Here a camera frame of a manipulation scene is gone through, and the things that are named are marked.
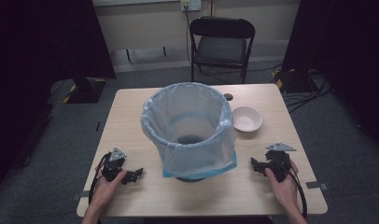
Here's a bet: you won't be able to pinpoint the black curtain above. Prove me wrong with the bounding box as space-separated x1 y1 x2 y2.
0 0 118 195
282 0 379 150

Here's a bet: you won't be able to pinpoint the left hand-held gripper black cable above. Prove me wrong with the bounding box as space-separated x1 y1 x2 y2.
88 151 113 207

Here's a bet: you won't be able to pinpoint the white wall outlet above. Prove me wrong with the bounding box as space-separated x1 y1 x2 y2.
180 0 203 12

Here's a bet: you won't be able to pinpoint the person's right hand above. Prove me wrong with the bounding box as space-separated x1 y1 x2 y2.
264 160 302 216

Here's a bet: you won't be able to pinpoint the pale pink bowl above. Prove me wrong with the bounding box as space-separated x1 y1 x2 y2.
232 105 263 133

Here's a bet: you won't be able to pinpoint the grey tape strip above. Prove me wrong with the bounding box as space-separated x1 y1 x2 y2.
71 190 91 201
305 181 330 191

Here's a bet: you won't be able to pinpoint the black floor cables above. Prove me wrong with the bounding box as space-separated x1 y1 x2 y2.
282 72 334 114

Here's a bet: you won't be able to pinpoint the black folding chair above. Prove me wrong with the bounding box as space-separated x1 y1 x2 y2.
189 16 257 85

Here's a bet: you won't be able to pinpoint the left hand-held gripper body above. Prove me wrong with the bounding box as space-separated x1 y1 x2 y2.
102 147 128 183

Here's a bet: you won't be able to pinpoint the hand-held gripper black cable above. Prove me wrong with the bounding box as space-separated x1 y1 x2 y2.
88 151 113 207
280 160 309 219

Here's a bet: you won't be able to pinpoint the right hand-held gripper black cable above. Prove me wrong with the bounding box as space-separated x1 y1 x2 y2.
280 160 309 219

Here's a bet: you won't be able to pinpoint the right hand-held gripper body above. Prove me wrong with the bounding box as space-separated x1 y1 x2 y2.
263 142 298 184

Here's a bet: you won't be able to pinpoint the black cable from wall outlet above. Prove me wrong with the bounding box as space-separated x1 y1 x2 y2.
184 5 192 64

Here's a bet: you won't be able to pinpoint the black stand base with striped tape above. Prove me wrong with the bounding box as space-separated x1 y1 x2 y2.
63 77 107 105
272 68 320 94

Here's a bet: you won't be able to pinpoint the bin with blue bag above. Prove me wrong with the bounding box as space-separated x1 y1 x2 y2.
140 81 238 179

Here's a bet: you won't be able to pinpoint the person's left hand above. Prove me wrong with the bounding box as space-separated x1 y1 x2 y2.
91 169 129 211

